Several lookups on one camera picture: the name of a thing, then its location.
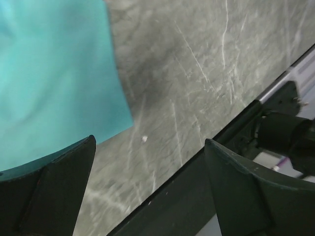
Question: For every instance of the aluminium frame rail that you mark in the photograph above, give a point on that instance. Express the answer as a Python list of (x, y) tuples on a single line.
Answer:
[(293, 92)]

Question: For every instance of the teal t shirt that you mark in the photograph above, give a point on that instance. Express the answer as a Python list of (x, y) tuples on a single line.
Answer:
[(58, 78)]

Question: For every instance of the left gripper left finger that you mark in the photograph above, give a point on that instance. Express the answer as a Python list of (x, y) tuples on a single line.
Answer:
[(43, 197)]

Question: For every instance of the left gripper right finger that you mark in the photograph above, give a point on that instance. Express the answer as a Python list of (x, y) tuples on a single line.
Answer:
[(252, 200)]

